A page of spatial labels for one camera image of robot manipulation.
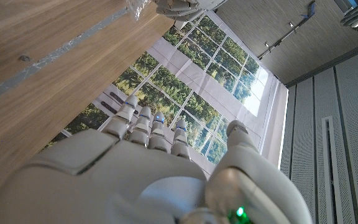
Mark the clear plastic wrap sheet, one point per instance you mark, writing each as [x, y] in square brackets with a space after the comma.
[138, 7]

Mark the grey tape outline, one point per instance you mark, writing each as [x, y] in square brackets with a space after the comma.
[42, 60]

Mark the blue tape piece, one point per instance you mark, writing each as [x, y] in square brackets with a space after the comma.
[309, 10]

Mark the printed forest window backdrop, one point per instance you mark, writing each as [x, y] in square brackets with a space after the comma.
[197, 81]

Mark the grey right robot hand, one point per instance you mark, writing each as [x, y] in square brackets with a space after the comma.
[120, 186]

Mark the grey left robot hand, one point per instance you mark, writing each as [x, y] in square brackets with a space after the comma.
[179, 9]

